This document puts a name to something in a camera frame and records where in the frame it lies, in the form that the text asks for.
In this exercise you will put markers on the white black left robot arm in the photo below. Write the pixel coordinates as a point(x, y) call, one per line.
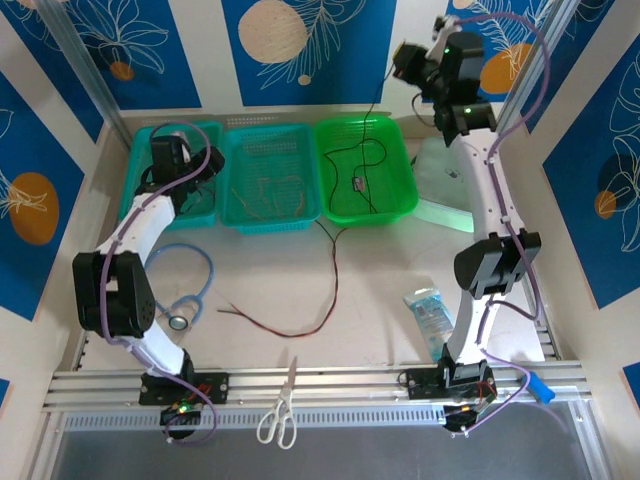
point(115, 295)

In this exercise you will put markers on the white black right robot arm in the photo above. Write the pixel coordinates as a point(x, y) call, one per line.
point(495, 265)

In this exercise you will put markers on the teal plastic mesh basket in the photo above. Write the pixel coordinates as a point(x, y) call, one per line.
point(270, 155)
point(131, 200)

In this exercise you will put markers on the green plastic mesh basket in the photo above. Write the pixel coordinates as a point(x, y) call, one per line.
point(395, 190)

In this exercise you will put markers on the small printed sticker label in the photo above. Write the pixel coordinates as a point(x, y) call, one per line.
point(358, 184)

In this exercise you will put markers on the light blue stethoscope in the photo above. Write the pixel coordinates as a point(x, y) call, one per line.
point(178, 322)

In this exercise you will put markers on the blue plastic wrapped packet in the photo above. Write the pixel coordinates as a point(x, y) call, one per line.
point(425, 312)

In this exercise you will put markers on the small black controller board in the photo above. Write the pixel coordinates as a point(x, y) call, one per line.
point(180, 414)
point(462, 417)

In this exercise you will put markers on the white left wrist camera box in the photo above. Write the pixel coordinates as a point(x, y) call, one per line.
point(182, 147)

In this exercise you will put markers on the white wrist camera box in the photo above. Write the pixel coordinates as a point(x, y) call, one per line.
point(182, 147)
point(445, 27)

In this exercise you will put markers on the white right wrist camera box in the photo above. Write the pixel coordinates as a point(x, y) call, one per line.
point(445, 27)

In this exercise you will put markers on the aluminium corner post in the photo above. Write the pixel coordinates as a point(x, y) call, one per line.
point(80, 55)
point(525, 75)

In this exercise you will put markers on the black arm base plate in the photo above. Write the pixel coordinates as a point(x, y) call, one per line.
point(216, 387)
point(420, 385)

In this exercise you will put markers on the aluminium rail frame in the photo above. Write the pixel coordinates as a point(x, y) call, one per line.
point(350, 382)

